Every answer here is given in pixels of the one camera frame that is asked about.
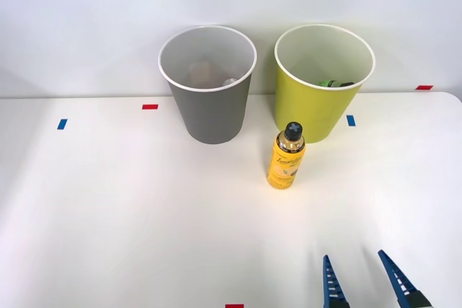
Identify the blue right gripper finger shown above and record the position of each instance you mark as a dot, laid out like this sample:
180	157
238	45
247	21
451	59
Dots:
402	288
333	290

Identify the green label plastic bottle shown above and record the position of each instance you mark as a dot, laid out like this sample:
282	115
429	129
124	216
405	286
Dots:
332	83

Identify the yellow label plastic bottle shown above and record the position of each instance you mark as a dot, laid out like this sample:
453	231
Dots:
285	167

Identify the yellow-green plastic waste bin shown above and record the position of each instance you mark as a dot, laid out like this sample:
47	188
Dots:
307	106

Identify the grey plastic waste bin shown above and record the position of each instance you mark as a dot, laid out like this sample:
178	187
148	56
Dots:
213	117

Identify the silver drink can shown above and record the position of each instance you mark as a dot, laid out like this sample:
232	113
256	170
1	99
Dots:
230	82

